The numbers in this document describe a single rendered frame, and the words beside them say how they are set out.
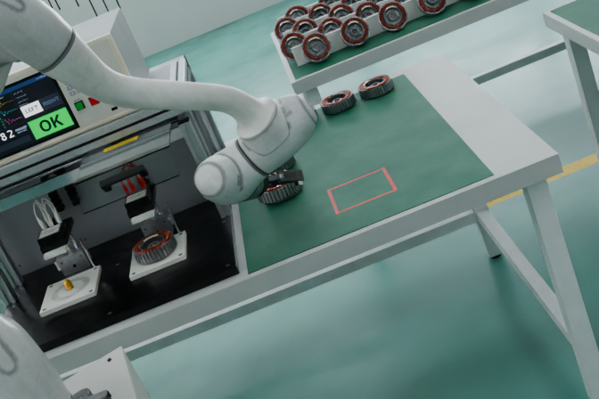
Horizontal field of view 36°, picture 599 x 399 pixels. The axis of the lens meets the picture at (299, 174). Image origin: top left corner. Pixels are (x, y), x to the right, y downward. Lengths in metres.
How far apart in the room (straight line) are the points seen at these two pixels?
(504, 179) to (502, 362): 0.83
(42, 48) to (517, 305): 1.86
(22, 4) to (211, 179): 0.51
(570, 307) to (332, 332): 1.10
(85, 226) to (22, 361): 1.11
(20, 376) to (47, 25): 0.60
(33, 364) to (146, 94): 0.55
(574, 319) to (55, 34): 1.43
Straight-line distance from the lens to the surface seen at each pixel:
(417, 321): 3.11
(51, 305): 2.39
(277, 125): 1.85
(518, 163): 2.16
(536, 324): 2.92
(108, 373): 1.77
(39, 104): 2.39
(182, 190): 2.57
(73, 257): 2.52
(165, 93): 1.78
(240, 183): 1.89
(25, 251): 2.68
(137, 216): 2.37
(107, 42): 2.33
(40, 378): 1.58
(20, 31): 1.66
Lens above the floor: 1.68
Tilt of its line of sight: 21 degrees down
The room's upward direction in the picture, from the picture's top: 23 degrees counter-clockwise
